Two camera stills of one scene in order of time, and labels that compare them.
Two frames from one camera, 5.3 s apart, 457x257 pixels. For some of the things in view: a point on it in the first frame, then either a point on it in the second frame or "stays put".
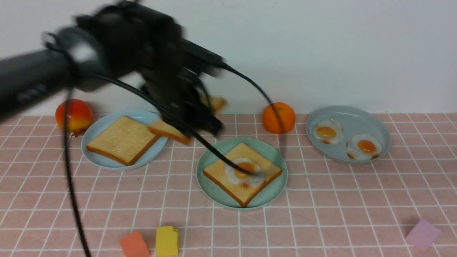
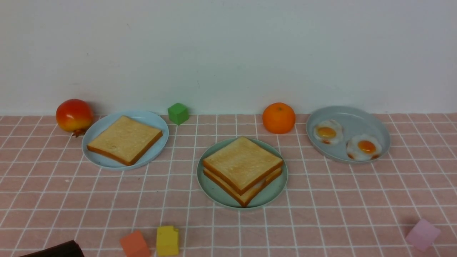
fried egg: (363, 147) stays put
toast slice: (216, 104) → (242, 164)
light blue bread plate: (102, 161) stays put
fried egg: (329, 132) stays put
